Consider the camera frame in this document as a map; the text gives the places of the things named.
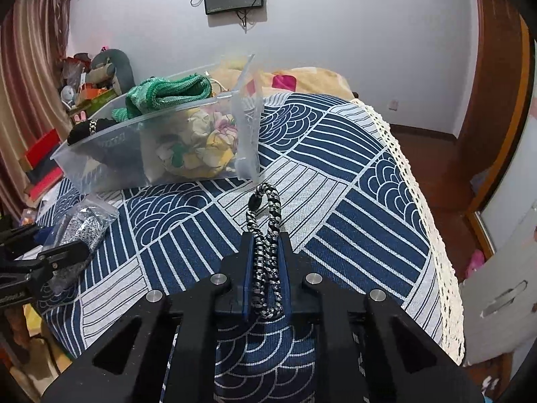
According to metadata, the clear bag with grey cloth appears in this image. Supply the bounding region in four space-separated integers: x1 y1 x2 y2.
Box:
44 194 119 295

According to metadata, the black white braided hair tie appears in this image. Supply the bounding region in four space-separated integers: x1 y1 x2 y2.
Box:
245 182 284 319

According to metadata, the floral yellow pink scrunchie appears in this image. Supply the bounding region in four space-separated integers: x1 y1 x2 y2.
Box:
156 106 239 180

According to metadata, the green knitted cloth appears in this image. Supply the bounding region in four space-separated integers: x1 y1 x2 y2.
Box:
111 74 212 123

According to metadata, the red box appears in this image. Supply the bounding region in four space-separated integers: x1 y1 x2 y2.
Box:
19 129 60 172

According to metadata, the white cabinet door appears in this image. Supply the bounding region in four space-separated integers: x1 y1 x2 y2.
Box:
460 221 536 365

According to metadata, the pink bunny toy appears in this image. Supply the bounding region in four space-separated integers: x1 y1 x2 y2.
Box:
72 110 89 125

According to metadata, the green box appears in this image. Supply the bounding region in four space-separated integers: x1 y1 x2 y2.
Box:
69 88 117 116

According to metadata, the blue white patterned bedspread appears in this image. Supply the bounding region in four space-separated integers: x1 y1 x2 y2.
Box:
37 94 464 402

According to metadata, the clear plastic storage bin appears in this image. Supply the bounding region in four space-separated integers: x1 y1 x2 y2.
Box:
51 55 263 194

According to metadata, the grey green plush dinosaur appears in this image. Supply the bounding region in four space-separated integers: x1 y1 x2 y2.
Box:
89 48 136 96

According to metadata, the striped pink brown curtain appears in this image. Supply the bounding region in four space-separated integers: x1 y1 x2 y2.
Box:
1 0 71 218

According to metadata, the beige fleece blanket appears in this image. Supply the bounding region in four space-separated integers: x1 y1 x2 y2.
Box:
207 61 355 101

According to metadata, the black cloth with chain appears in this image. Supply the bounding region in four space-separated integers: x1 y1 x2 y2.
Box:
67 118 120 168

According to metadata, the brown wooden door frame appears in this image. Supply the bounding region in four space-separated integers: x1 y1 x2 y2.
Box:
458 0 534 217

